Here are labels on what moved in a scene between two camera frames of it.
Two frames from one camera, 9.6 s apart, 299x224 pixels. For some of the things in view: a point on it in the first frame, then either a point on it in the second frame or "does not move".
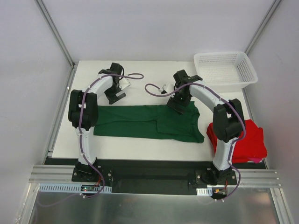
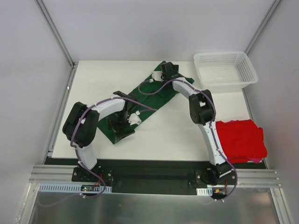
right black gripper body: x=175 y=107 to x=168 y=66
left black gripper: x=117 y=97 to x=120 y=127
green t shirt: x=161 y=122 to x=153 y=94
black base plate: x=129 y=175 does not move
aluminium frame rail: x=45 y=174 does not move
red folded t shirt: x=252 y=145 does not move
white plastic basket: x=223 y=72 does not move
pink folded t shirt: x=256 y=160 does not move
